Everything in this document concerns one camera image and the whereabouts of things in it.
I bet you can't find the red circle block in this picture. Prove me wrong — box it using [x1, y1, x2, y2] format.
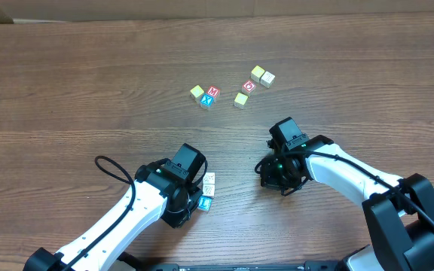
[241, 80, 257, 96]

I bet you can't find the yellow block far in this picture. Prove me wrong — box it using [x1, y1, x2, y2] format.
[250, 65, 265, 83]

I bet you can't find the red edged wooden block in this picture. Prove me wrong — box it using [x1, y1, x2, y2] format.
[202, 172, 215, 185]

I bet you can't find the yellow block middle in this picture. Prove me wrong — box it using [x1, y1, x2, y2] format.
[234, 93, 248, 109]

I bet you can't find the blue wooden block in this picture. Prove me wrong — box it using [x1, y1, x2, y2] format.
[197, 196, 212, 212]

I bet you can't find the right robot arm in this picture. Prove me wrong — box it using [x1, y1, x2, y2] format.
[255, 117, 434, 271]

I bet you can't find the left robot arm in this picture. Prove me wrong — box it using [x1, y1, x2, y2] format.
[23, 143, 208, 271]

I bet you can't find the green edged wooden block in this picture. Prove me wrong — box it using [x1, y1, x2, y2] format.
[202, 184, 215, 198]

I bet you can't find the yellow block left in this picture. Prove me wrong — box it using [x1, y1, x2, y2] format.
[190, 85, 205, 102]

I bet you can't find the yellow block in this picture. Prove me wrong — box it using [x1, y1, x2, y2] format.
[250, 65, 265, 83]
[234, 93, 248, 109]
[190, 85, 205, 102]

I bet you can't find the white block far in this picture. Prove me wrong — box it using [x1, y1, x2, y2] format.
[260, 71, 275, 88]

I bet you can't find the blue X block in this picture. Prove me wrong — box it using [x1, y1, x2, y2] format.
[200, 94, 215, 110]

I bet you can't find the red M block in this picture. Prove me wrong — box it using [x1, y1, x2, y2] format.
[206, 86, 221, 101]

